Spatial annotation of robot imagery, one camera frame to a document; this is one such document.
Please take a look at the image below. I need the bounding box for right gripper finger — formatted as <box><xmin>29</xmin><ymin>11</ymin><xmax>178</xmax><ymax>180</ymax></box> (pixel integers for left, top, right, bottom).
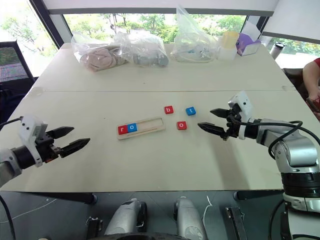
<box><xmin>197</xmin><ymin>122</ymin><xmax>226</xmax><ymax>139</ymax></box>
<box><xmin>209</xmin><ymin>107</ymin><xmax>230</xmax><ymax>119</ymax></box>

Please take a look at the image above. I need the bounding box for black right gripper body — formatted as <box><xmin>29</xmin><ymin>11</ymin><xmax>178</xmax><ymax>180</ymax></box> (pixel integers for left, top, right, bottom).
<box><xmin>221</xmin><ymin>103</ymin><xmax>243</xmax><ymax>141</ymax></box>

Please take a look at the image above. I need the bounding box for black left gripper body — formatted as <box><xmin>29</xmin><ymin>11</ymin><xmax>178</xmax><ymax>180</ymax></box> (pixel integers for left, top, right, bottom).
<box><xmin>34</xmin><ymin>131</ymin><xmax>64</xmax><ymax>164</ymax></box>

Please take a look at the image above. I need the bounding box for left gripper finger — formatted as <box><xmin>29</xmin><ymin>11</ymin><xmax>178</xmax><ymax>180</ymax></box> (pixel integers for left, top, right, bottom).
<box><xmin>59</xmin><ymin>137</ymin><xmax>91</xmax><ymax>159</ymax></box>
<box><xmin>48</xmin><ymin>126</ymin><xmax>75</xmax><ymax>140</ymax></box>

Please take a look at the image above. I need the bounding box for wooden letter tray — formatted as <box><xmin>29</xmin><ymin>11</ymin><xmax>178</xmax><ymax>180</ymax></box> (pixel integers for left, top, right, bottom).
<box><xmin>116</xmin><ymin>116</ymin><xmax>167</xmax><ymax>141</ymax></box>

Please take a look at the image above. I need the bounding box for black phone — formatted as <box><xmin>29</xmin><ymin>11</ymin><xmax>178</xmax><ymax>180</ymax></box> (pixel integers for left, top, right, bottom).
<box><xmin>305</xmin><ymin>97</ymin><xmax>320</xmax><ymax>113</ymax></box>

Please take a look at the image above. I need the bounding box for blue letter tile o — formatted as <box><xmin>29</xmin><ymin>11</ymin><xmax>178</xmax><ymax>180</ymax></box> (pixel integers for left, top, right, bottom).
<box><xmin>126</xmin><ymin>122</ymin><xmax>139</xmax><ymax>134</ymax></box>

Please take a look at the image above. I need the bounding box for silver robot left leg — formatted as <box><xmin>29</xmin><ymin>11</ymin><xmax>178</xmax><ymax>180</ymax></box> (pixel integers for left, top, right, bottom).
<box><xmin>103</xmin><ymin>198</ymin><xmax>149</xmax><ymax>237</ymax></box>

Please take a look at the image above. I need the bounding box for silver robot leg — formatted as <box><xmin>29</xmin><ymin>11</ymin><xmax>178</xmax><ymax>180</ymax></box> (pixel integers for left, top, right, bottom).
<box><xmin>103</xmin><ymin>198</ymin><xmax>149</xmax><ymax>237</ymax></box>
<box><xmin>173</xmin><ymin>195</ymin><xmax>209</xmax><ymax>240</ymax></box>

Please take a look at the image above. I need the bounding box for silver robot right leg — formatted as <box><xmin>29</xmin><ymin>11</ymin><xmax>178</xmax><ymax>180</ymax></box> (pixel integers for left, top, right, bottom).
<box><xmin>173</xmin><ymin>195</ymin><xmax>209</xmax><ymax>240</ymax></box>

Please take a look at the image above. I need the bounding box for yellow and white cup stack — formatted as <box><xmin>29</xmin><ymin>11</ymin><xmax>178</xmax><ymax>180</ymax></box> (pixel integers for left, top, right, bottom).
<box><xmin>218</xmin><ymin>30</ymin><xmax>240</xmax><ymax>61</ymax></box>

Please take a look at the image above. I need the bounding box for purple tissue box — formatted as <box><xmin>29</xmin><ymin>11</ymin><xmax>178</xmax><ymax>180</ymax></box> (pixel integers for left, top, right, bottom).
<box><xmin>235</xmin><ymin>15</ymin><xmax>261</xmax><ymax>57</ymax></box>

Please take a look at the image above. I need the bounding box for black table foot bar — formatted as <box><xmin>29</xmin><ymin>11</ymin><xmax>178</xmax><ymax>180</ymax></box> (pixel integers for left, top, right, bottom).
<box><xmin>233</xmin><ymin>190</ymin><xmax>285</xmax><ymax>201</ymax></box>

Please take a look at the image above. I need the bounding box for tall clear plastic bag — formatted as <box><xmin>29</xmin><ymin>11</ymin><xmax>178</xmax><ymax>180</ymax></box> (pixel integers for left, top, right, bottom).
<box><xmin>169</xmin><ymin>5</ymin><xmax>221</xmax><ymax>64</ymax></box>

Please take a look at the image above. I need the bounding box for pink cloth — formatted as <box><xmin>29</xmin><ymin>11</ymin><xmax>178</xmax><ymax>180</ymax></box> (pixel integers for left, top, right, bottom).
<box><xmin>79</xmin><ymin>46</ymin><xmax>129</xmax><ymax>74</ymax></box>

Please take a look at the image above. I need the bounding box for silver thermos bottle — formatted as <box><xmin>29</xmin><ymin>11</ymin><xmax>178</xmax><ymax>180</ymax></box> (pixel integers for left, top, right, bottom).
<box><xmin>269</xmin><ymin>41</ymin><xmax>286</xmax><ymax>61</ymax></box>

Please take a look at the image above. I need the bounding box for black mesh office chair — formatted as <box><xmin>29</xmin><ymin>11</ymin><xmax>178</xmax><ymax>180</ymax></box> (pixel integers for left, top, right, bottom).
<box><xmin>0</xmin><ymin>40</ymin><xmax>36</xmax><ymax>84</ymax></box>

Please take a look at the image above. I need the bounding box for clear bag with pink cloth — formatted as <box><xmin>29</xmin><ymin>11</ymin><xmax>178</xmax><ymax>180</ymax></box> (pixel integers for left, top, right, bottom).
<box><xmin>70</xmin><ymin>30</ymin><xmax>131</xmax><ymax>74</ymax></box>

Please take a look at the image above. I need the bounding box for clear bag with grey items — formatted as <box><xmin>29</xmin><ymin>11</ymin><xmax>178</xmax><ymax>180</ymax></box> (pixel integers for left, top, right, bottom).
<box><xmin>113</xmin><ymin>30</ymin><xmax>170</xmax><ymax>69</ymax></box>

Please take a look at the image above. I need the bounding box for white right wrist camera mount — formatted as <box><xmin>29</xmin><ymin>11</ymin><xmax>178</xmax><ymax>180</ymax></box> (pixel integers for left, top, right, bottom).
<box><xmin>227</xmin><ymin>90</ymin><xmax>255</xmax><ymax>141</ymax></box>

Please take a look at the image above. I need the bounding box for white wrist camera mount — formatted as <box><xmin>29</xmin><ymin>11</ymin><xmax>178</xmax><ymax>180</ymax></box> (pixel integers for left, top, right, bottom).
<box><xmin>227</xmin><ymin>90</ymin><xmax>255</xmax><ymax>141</ymax></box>
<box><xmin>17</xmin><ymin>115</ymin><xmax>49</xmax><ymax>168</ymax></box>

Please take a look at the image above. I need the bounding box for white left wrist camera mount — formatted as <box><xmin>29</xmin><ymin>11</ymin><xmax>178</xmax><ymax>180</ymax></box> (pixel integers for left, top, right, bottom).
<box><xmin>17</xmin><ymin>115</ymin><xmax>49</xmax><ymax>168</ymax></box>

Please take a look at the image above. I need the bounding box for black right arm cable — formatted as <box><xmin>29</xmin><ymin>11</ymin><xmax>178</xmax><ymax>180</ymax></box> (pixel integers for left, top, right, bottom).
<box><xmin>239</xmin><ymin>119</ymin><xmax>311</xmax><ymax>161</ymax></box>

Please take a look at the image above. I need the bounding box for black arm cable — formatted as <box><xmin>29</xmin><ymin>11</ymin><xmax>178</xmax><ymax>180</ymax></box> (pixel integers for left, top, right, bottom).
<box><xmin>239</xmin><ymin>119</ymin><xmax>311</xmax><ymax>161</ymax></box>
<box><xmin>0</xmin><ymin>116</ymin><xmax>22</xmax><ymax>129</ymax></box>

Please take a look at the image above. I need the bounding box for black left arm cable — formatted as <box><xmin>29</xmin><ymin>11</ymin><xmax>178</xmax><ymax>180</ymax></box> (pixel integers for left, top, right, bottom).
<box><xmin>0</xmin><ymin>116</ymin><xmax>22</xmax><ymax>129</ymax></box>

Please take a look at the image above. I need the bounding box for black floor bracket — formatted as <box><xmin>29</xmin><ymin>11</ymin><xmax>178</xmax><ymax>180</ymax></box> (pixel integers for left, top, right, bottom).
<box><xmin>85</xmin><ymin>216</ymin><xmax>104</xmax><ymax>238</ymax></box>
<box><xmin>224</xmin><ymin>205</ymin><xmax>248</xmax><ymax>240</ymax></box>

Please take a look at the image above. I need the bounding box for white floor cable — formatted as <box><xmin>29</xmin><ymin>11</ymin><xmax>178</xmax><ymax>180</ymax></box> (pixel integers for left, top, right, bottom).
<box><xmin>201</xmin><ymin>195</ymin><xmax>214</xmax><ymax>226</ymax></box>

